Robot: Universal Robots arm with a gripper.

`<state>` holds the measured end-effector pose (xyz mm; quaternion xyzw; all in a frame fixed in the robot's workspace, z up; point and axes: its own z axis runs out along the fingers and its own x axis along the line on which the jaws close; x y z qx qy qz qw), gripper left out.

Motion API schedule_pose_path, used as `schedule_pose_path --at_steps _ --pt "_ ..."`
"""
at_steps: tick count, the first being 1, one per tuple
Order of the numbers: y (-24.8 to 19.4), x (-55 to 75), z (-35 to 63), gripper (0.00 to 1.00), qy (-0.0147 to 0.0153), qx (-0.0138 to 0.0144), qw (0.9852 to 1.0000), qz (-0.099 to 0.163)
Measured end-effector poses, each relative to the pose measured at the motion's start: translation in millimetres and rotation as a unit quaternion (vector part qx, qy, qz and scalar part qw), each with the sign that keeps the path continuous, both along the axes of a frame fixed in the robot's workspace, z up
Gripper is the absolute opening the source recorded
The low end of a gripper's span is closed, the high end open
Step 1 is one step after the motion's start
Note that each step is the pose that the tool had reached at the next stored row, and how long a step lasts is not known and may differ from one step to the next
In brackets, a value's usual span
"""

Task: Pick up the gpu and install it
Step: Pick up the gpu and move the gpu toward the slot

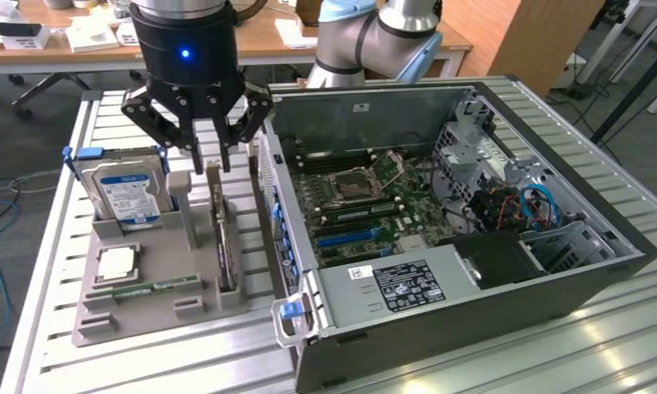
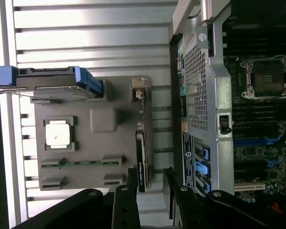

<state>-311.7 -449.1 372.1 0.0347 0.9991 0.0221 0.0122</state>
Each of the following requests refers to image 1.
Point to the black tripod pole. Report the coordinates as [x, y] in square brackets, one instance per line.
[635, 90]

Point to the small printed white box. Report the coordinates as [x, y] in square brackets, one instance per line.
[127, 37]

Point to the blue expansion slot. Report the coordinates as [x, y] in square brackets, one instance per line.
[346, 239]

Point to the black wheeled chair base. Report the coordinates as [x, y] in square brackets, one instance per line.
[50, 82]

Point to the brown cardboard box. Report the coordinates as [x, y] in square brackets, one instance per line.
[307, 10]

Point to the blue disk carrier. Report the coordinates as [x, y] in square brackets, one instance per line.
[87, 152]

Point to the grey power supply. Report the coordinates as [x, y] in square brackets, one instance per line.
[351, 295]

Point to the white paper stack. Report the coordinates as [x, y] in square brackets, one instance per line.
[297, 37]

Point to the silver disk bay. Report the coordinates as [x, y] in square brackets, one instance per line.
[570, 246]

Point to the metal socket cover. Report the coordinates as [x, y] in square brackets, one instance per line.
[389, 168]

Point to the black open PC case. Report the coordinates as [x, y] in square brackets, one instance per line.
[471, 328]

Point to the CPU socket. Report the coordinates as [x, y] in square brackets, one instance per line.
[357, 189]

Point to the grey parts rack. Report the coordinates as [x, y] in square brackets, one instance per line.
[159, 262]

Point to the white box with black tablet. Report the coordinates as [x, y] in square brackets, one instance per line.
[27, 41]

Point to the hard disk with blue label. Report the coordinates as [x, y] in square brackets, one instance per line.
[126, 197]

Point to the green RAM stick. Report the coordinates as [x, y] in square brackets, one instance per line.
[362, 212]
[143, 288]

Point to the green graphics card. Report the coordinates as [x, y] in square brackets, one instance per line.
[226, 262]

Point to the wooden desk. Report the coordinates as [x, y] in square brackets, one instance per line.
[45, 55]
[263, 41]

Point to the dark power strip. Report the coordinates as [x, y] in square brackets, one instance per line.
[583, 91]

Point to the silver metal drive cage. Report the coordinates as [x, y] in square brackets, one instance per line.
[466, 164]

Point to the silver chipset heatsink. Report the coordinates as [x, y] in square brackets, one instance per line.
[417, 243]

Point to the wooden cabinet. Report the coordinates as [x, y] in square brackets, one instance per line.
[526, 41]

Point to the blue case latch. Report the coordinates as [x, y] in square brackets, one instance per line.
[290, 311]

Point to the flat white box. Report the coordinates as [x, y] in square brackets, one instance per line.
[94, 39]

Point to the silver CPU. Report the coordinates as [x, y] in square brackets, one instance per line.
[115, 262]

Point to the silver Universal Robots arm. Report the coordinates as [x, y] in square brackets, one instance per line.
[351, 41]

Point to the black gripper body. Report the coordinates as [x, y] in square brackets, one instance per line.
[186, 53]

